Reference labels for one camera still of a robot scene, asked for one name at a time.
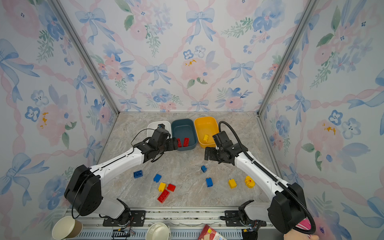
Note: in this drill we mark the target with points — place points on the white plastic container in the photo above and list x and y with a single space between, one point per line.
152 126

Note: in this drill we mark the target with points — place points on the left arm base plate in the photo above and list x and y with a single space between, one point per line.
132 218

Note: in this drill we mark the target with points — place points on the aluminium corner post right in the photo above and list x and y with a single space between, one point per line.
304 20

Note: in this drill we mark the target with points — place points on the aluminium corner post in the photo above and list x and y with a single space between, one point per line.
59 10
304 20

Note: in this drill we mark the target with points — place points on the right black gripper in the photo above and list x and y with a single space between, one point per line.
211 157

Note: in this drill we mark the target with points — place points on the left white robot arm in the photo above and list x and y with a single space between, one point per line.
84 191

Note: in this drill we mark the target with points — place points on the red snack packet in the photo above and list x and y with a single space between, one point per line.
209 233

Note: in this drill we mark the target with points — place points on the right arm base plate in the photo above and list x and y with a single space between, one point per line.
233 219

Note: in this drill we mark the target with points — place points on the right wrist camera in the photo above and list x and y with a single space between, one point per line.
222 140

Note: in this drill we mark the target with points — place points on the pink plush toy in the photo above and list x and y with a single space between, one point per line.
295 235

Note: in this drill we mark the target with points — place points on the long red lego brick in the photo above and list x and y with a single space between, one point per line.
164 195

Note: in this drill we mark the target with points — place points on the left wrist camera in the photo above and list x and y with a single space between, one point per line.
160 136

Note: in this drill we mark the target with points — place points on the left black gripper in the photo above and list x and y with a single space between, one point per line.
173 143

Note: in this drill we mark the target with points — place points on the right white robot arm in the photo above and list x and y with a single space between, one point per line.
286 209

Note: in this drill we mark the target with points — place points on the light blue lego brick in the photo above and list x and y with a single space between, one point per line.
157 178

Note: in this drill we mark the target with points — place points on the small blue lego brick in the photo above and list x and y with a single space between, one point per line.
203 168

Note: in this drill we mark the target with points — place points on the small red lego brick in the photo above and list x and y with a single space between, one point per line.
171 187

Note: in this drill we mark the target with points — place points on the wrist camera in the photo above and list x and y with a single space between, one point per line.
160 136
222 140

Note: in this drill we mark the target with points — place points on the dark teal plastic container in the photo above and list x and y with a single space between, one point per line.
185 128

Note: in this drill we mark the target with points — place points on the aluminium corner post left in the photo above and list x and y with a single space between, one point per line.
59 10

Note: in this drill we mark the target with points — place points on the brown paper cup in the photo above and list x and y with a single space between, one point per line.
67 228

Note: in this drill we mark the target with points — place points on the yellow lego duck piece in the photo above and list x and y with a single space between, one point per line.
250 183

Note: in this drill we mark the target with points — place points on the dark blue lego brick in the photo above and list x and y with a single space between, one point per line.
138 174

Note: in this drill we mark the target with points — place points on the blue lego brick centre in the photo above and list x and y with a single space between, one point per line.
209 182

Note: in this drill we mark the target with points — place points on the aluminium front rail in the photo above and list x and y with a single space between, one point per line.
188 217

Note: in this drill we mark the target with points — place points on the yellow plastic container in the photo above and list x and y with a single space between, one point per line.
206 126

